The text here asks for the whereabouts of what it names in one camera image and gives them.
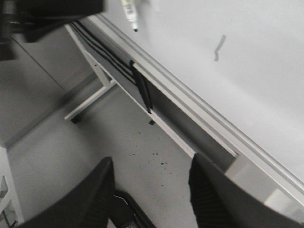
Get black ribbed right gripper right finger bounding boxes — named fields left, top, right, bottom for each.
left=188, top=153, right=304, bottom=228

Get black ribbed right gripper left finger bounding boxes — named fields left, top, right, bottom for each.
left=19, top=157, right=115, bottom=228

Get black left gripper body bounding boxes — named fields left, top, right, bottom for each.
left=0, top=0, right=105, bottom=61

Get white whiteboard marker black tip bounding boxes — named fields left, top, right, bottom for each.
left=121, top=0, right=138, bottom=32

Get large white whiteboard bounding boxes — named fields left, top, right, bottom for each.
left=95, top=0, right=304, bottom=207

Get black base by fingers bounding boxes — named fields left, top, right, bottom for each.
left=110, top=190, right=156, bottom=228

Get white metal whiteboard stand frame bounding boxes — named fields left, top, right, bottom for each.
left=66, top=21, right=240, bottom=161

